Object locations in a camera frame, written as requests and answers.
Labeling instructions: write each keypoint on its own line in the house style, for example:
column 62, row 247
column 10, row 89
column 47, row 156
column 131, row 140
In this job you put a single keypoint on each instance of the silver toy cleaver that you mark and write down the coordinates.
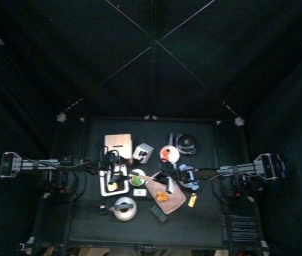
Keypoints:
column 170, row 187

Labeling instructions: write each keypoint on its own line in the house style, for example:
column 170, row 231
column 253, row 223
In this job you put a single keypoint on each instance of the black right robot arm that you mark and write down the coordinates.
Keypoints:
column 247, row 168

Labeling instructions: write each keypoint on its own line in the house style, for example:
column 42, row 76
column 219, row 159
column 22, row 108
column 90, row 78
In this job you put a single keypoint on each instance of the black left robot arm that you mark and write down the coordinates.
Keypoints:
column 38, row 164

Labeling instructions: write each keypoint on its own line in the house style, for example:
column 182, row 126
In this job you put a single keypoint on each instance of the green and white bowl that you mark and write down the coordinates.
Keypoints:
column 137, row 179

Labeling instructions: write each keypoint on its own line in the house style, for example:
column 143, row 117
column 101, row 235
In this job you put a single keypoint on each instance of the white square tray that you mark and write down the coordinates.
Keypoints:
column 114, row 189

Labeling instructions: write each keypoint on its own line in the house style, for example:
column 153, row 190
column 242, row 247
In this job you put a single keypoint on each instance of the blue and white toy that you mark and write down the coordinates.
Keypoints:
column 189, row 176

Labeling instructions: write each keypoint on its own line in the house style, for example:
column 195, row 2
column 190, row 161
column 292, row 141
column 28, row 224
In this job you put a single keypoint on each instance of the orange and white toy pan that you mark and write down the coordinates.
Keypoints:
column 170, row 153

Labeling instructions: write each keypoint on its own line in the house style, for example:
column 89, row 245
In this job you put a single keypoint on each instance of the brown wooden box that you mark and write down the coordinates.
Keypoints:
column 119, row 144

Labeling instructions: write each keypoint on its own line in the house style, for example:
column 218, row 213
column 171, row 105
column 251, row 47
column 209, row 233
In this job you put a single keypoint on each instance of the orange toy food piece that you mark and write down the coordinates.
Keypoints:
column 161, row 196

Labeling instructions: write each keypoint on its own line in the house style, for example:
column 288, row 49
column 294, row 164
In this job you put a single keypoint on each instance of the small white card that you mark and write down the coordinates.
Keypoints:
column 139, row 192

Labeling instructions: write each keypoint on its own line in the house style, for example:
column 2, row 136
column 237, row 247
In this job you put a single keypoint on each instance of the yellow toy block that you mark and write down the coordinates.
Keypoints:
column 193, row 200

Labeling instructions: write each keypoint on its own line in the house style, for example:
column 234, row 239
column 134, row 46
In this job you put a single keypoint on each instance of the grey toy toaster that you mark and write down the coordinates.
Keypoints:
column 143, row 152

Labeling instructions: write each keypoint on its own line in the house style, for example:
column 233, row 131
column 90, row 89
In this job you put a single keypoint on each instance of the black and purple toy pot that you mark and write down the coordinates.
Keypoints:
column 186, row 143

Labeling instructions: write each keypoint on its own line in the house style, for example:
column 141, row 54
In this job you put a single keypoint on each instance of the silver toy kettle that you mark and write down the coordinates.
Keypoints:
column 123, row 208

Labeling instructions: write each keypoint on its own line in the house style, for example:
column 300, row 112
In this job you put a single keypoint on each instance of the dark green sponge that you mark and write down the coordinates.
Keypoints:
column 159, row 213

